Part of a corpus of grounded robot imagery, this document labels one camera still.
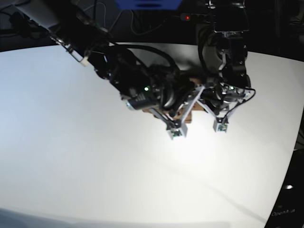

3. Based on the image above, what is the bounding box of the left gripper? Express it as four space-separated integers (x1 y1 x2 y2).
201 84 252 114

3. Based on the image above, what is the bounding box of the brown T-shirt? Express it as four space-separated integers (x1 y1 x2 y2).
139 72 206 127

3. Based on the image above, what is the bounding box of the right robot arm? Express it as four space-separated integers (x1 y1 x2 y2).
11 0 195 112

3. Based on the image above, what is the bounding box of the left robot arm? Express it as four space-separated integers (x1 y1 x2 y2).
198 0 251 115

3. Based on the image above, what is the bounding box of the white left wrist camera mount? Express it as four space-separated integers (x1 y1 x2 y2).
197 83 252 133

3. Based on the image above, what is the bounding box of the blue plastic box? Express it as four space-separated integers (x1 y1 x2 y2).
115 0 182 10

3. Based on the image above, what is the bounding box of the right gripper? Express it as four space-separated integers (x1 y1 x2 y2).
124 82 194 112

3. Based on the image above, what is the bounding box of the black power strip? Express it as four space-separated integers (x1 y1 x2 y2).
180 13 210 23

